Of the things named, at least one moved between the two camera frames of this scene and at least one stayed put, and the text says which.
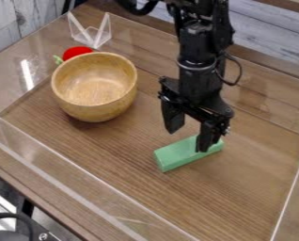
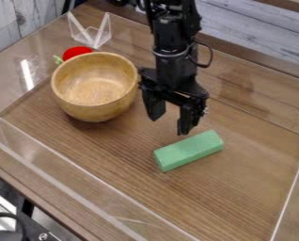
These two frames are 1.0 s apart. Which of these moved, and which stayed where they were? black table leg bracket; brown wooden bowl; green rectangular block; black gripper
Moved: black gripper
Stayed: green rectangular block; black table leg bracket; brown wooden bowl
